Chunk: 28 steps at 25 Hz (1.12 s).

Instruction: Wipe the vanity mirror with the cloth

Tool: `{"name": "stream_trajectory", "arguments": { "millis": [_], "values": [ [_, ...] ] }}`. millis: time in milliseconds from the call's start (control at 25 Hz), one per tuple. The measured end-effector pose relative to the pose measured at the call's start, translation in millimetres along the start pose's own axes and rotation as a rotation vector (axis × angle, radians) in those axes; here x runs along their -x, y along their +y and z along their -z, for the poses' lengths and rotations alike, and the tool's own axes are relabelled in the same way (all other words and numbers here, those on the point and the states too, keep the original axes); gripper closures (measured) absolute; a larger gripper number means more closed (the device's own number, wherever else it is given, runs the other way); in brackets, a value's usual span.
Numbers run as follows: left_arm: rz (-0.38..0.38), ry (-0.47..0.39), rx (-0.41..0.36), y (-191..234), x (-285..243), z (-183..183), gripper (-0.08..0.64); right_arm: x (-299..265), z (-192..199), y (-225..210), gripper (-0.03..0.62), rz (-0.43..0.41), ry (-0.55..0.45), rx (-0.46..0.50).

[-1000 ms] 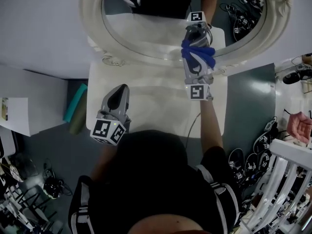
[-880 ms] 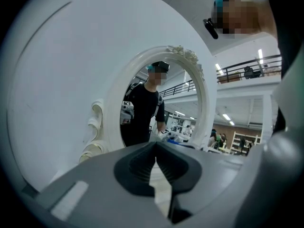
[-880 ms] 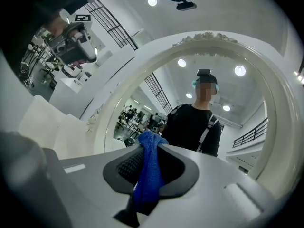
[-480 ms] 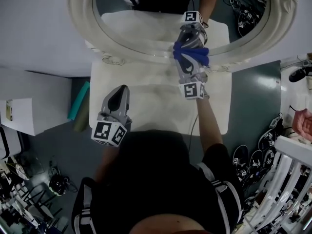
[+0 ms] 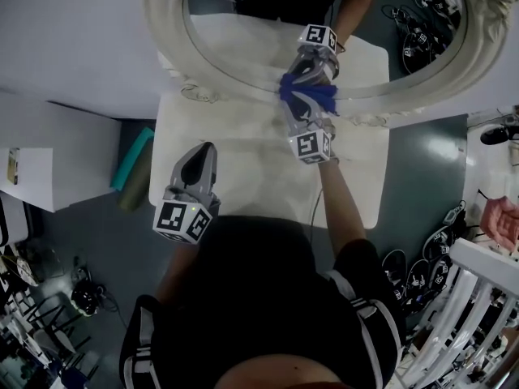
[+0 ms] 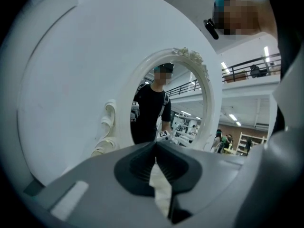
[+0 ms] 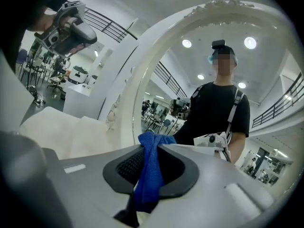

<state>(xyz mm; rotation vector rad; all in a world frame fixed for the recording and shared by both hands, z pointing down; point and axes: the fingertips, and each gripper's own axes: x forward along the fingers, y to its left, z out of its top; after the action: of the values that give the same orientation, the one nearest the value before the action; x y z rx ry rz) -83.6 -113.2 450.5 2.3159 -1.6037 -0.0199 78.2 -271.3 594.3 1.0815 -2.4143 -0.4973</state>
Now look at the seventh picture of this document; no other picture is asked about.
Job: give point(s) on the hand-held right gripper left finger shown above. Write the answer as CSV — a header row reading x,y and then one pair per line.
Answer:
x,y
90,174

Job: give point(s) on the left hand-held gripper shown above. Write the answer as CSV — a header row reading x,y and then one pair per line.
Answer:
x,y
53,38

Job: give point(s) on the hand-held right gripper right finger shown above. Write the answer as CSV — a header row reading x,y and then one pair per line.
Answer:
x,y
209,186

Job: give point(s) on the blue cloth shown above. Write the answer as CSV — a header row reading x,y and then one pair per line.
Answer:
x,y
149,174

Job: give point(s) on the oval white-framed mirror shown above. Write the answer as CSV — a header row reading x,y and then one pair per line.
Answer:
x,y
154,56

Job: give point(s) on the person's left forearm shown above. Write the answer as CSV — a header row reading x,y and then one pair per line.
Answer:
x,y
40,22

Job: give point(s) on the person's left hand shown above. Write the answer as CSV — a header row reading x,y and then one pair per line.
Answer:
x,y
77,49

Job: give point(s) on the black metal railing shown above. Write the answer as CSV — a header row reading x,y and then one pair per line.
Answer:
x,y
111,28

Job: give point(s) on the white appliance with black band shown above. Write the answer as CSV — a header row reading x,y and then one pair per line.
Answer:
x,y
93,79
78,76

